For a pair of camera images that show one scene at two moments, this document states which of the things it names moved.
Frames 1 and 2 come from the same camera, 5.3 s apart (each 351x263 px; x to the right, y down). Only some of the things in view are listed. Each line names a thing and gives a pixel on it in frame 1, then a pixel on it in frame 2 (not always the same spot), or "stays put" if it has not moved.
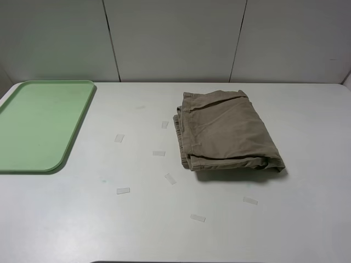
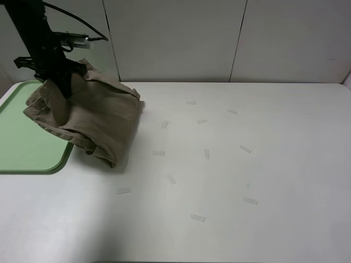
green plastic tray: [38, 120] stays put
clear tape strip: [250, 200] stays put
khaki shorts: [222, 130] -> [103, 115]
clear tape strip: [170, 177] stays put
